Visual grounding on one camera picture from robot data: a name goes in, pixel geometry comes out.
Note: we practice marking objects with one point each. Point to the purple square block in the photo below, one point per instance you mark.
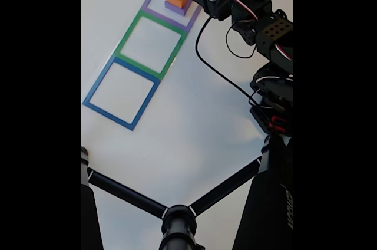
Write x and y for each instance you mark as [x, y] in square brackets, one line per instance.
[173, 9]

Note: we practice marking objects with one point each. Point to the green square frame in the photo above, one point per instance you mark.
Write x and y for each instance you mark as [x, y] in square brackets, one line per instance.
[173, 52]

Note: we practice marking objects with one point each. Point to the blue square frame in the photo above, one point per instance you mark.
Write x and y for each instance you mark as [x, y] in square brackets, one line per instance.
[147, 101]

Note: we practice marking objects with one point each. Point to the black camera tripod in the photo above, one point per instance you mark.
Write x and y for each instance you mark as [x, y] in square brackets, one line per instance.
[265, 203]

